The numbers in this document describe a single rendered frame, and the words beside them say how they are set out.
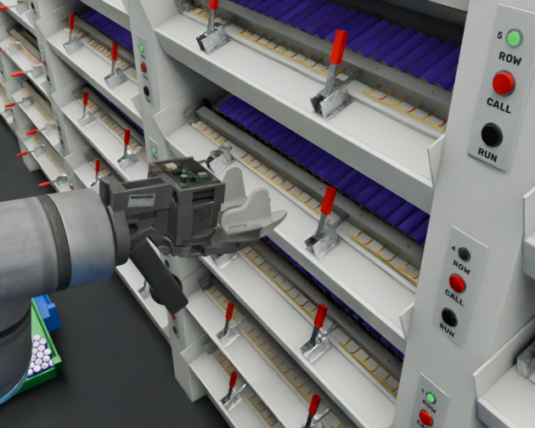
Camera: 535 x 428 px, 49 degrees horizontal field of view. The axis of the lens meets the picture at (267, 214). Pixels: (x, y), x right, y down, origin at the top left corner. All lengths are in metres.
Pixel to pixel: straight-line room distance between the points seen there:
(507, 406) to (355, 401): 0.28
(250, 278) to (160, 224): 0.45
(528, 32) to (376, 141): 0.22
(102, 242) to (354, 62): 0.35
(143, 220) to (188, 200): 0.05
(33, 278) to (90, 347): 1.20
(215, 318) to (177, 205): 0.69
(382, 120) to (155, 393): 1.10
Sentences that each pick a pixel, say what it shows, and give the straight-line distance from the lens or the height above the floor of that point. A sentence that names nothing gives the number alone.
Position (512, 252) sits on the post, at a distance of 0.54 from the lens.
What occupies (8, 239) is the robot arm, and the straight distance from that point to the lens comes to 0.54.
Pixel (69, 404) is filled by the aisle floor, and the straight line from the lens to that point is 1.62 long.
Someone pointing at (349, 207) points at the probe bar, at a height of 0.78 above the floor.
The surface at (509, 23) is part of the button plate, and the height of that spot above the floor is 1.09.
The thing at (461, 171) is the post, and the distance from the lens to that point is 0.54.
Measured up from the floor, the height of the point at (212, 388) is 0.14.
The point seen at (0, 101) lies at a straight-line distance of 2.97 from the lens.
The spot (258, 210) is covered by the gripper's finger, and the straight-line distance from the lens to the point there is 0.65.
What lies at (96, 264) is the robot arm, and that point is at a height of 0.87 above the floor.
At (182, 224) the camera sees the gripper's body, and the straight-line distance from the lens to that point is 0.59.
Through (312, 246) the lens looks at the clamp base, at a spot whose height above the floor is 0.75.
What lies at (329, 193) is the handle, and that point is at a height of 0.82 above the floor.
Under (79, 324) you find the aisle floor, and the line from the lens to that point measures 1.81.
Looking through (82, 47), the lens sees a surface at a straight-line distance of 1.57.
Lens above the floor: 1.21
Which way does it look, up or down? 34 degrees down
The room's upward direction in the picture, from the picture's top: straight up
